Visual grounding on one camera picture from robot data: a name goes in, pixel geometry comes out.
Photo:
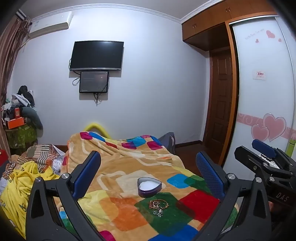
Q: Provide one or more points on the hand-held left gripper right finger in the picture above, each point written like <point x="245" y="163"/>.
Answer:
<point x="208" y="171"/>

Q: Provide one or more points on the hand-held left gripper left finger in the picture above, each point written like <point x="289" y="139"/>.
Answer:
<point x="89" y="169"/>

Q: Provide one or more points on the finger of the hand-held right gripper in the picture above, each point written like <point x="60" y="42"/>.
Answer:
<point x="247" y="157"/>
<point x="263" y="146"/>

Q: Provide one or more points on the purple heart-shaped jewelry box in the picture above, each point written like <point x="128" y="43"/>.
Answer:
<point x="149" y="186"/>

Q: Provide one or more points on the clear crystal earrings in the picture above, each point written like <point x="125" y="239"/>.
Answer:
<point x="158" y="212"/>

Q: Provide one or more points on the green bottle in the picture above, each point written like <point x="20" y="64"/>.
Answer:
<point x="291" y="148"/>

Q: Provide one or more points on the colourful checked fleece blanket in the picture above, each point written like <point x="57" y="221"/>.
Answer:
<point x="129" y="162"/>

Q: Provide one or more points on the grey bag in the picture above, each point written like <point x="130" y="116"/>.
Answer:
<point x="168" y="140"/>

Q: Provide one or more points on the white heart-print wardrobe door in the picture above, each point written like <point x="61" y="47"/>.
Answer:
<point x="261" y="92"/>

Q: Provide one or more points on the striped brown quilt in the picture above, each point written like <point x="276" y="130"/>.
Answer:
<point x="37" y="154"/>

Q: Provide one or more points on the brown wooden door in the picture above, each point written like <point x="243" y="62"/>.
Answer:
<point x="219" y="102"/>

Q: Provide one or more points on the red and white sticker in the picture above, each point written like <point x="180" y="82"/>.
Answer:
<point x="259" y="75"/>

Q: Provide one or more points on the yellow printed cloth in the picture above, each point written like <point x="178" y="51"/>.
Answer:
<point x="18" y="185"/>

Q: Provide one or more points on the green patterned cloth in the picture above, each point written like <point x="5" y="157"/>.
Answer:
<point x="22" y="136"/>

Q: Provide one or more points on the orange box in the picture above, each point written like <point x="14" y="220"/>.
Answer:
<point x="15" y="122"/>

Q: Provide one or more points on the pile of clothes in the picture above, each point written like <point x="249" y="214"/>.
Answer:
<point x="22" y="99"/>

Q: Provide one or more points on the wooden overhead cabinet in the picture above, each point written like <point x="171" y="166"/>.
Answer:
<point x="208" y="25"/>

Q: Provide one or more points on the brown striped curtain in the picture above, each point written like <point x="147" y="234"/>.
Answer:
<point x="9" y="58"/>

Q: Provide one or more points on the white air conditioner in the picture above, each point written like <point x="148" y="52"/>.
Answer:
<point x="49" y="24"/>

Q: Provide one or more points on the small black wall monitor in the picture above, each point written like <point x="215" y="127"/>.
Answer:
<point x="93" y="81"/>

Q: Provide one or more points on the black wall television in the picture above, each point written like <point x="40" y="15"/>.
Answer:
<point x="96" y="55"/>

